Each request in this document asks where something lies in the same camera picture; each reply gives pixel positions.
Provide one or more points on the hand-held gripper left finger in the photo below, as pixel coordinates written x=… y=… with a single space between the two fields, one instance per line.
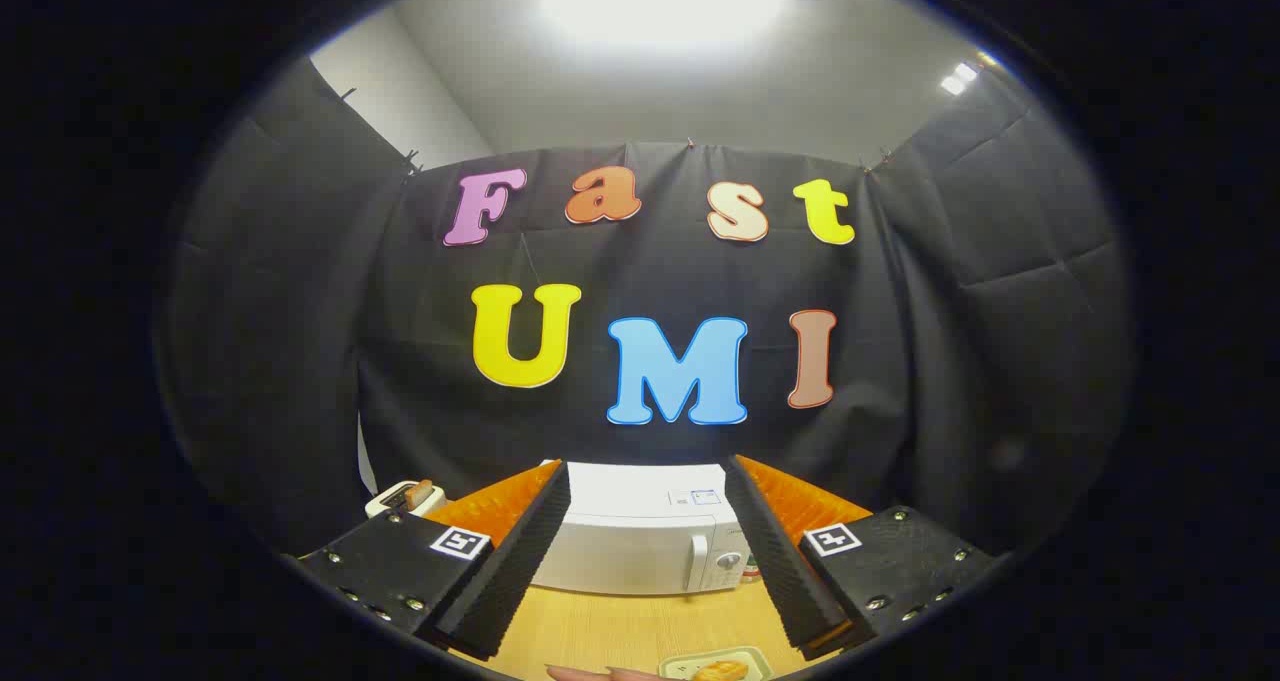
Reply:
x=515 y=561

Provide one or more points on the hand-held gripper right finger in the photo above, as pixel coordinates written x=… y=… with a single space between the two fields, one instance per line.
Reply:
x=775 y=561

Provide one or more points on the white microwave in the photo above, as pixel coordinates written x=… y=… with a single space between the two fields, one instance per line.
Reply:
x=630 y=546

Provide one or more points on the golden bread roll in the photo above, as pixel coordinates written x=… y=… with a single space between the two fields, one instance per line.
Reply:
x=722 y=672

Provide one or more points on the toast slice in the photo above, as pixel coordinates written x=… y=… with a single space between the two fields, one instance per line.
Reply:
x=420 y=493

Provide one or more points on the white toaster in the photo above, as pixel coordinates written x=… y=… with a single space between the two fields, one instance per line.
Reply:
x=385 y=501

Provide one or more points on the pale rectangular plate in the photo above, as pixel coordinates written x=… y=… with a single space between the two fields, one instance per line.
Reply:
x=675 y=667

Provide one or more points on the small ceiling spotlights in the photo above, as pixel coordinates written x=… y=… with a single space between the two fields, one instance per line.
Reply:
x=958 y=78

